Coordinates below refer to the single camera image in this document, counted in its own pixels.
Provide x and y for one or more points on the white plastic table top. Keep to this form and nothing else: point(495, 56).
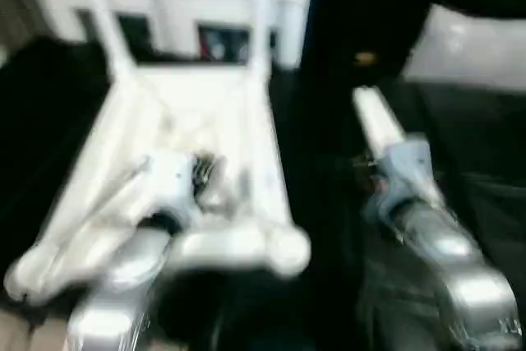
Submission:
point(164, 112)

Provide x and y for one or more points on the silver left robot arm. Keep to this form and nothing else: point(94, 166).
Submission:
point(123, 277)

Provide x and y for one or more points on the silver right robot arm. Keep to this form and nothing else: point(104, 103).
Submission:
point(460, 269)

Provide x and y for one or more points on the black padded work mat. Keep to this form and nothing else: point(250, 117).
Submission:
point(328, 223)

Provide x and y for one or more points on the black cabinet with gold label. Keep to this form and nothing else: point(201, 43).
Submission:
point(361, 18)

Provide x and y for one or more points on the grey printed cushion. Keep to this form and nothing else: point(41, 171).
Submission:
point(472, 47)

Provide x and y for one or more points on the white glass-door cabinet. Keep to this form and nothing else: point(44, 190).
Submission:
point(185, 1)

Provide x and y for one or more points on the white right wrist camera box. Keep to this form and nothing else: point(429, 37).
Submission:
point(407, 170)

